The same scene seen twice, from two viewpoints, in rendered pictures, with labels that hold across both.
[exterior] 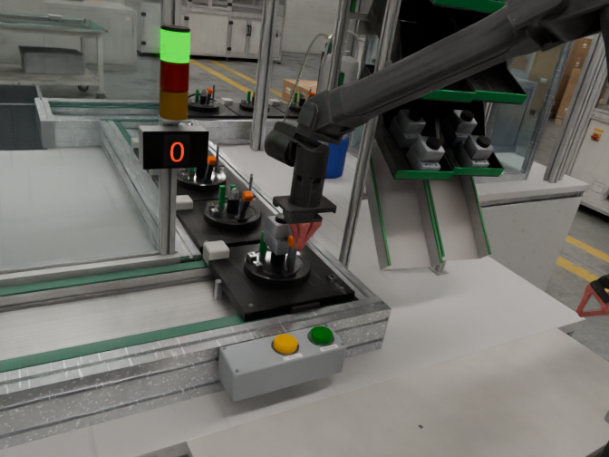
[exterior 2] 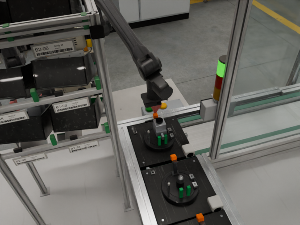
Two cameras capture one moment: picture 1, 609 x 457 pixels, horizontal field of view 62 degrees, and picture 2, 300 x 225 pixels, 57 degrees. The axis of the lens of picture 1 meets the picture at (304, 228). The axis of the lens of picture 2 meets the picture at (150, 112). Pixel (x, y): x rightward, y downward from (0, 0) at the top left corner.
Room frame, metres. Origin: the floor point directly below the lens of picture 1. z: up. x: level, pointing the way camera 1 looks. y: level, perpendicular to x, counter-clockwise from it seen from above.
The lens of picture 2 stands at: (1.69, 0.26, 1.89)
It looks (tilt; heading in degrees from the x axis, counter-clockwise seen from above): 43 degrees down; 198
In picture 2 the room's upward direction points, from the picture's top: 3 degrees counter-clockwise
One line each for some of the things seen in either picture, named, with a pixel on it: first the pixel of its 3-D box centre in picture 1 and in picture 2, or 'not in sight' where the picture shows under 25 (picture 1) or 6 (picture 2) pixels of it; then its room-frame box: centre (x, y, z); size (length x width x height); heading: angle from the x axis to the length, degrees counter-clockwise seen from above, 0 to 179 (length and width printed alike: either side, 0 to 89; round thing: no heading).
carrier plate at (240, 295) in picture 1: (275, 274); (159, 140); (0.91, 0.04, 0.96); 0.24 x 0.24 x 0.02; 32
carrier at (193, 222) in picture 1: (233, 202); (180, 181); (1.13, 0.18, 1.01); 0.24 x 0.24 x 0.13; 32
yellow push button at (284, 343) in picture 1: (285, 345); (162, 106); (0.69, 0.00, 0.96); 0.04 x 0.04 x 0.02
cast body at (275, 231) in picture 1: (278, 229); (160, 127); (0.92, 0.05, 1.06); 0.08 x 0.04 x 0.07; 32
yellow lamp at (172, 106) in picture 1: (173, 103); (220, 91); (0.91, 0.27, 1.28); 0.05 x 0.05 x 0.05
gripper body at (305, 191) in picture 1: (306, 191); (153, 92); (0.85, 0.01, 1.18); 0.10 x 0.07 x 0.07; 122
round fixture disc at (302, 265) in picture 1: (276, 266); (159, 138); (0.91, 0.04, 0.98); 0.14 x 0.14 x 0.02
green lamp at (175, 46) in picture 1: (175, 45); (225, 67); (0.91, 0.27, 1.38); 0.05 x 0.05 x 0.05
